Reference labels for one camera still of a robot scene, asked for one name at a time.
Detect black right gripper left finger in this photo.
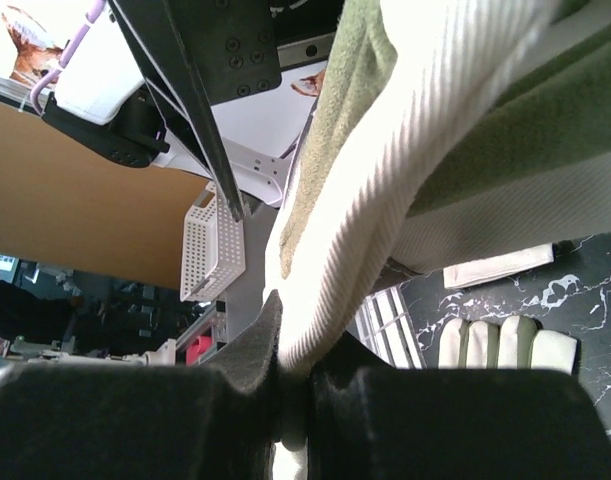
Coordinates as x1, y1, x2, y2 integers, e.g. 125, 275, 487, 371
0, 293, 282, 479

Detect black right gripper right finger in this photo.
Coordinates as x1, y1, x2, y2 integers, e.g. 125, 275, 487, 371
308, 334, 611, 479

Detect white glove grey palm patch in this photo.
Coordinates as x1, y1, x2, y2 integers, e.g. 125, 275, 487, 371
443, 244, 554, 290

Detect white perforated basket outside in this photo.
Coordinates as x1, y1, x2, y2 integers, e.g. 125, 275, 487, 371
180, 182, 246, 302

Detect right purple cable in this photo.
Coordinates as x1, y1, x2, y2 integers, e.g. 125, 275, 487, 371
29, 0, 111, 104

